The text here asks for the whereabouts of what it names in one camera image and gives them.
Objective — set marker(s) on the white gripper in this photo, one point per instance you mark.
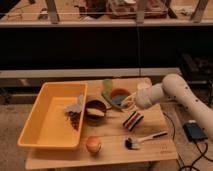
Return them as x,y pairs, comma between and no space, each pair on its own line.
144,98

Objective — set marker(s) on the green pepper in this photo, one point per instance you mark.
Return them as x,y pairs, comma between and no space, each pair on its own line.
105,94

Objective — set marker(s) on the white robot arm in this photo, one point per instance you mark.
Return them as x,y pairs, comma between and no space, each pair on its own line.
173,87

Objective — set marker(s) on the yellow plastic tray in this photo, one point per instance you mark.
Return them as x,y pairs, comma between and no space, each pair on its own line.
48,125

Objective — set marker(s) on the blue sponge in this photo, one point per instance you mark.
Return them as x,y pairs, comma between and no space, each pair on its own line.
118,99

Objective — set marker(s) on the white cup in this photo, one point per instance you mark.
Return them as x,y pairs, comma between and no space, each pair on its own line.
143,85

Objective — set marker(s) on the terracotta orange bowl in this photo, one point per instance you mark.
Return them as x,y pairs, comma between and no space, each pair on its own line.
119,91

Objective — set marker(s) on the striped block toy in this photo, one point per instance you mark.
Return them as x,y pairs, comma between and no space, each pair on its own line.
133,119

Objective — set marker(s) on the green cup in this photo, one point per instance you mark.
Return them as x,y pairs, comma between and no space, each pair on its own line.
107,84

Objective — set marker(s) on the dark brown bowl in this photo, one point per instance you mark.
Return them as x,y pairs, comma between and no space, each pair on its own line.
98,105

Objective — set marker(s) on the wooden table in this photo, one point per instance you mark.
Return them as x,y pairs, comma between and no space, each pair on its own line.
113,152

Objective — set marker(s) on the yellow banana piece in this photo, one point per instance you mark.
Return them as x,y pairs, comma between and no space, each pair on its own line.
95,112

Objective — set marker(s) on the black white dish brush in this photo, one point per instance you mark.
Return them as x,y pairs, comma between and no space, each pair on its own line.
134,143

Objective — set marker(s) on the orange peach fruit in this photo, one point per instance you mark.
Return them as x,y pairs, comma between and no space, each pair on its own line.
93,144

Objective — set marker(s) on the dark grapes bunch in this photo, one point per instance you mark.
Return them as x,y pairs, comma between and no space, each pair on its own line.
74,119

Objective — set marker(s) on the black box on floor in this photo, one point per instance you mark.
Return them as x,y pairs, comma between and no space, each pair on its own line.
194,132

